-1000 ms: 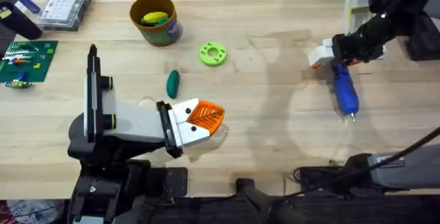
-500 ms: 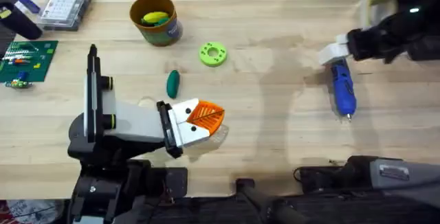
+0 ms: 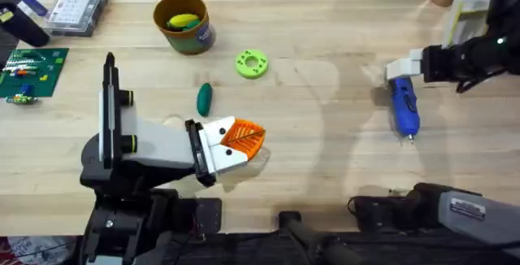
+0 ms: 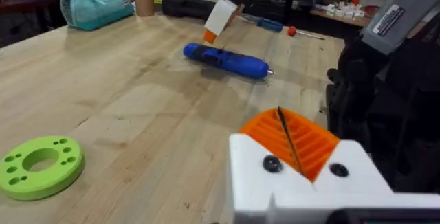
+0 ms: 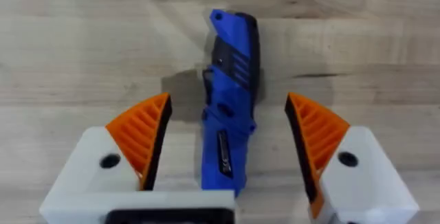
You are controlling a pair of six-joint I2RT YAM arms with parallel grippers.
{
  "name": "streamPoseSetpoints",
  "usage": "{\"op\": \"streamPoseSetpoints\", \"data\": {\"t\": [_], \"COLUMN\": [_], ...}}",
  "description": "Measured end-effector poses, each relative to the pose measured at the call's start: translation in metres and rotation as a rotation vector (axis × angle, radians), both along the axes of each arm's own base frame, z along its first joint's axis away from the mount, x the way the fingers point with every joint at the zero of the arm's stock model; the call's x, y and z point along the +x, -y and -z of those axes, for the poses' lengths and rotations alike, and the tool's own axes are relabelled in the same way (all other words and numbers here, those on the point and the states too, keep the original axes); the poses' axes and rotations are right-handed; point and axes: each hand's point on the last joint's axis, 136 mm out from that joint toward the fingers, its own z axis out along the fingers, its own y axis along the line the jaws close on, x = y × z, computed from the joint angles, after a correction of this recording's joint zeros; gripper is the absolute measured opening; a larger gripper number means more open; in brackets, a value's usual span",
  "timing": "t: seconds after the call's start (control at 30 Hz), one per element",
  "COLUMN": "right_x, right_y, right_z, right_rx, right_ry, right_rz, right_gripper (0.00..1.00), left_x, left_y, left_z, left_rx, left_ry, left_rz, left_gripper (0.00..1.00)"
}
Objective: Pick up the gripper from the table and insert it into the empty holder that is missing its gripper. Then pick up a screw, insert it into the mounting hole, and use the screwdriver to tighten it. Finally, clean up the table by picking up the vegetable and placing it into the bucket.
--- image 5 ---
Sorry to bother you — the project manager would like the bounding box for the blue electric screwdriver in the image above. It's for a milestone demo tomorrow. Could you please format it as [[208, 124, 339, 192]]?
[[200, 9, 261, 197]]

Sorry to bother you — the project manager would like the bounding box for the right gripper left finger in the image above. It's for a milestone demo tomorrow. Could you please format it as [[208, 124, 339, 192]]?
[[51, 92, 173, 194]]

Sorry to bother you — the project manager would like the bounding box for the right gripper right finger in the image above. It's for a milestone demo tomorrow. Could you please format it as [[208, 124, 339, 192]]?
[[284, 92, 420, 224]]

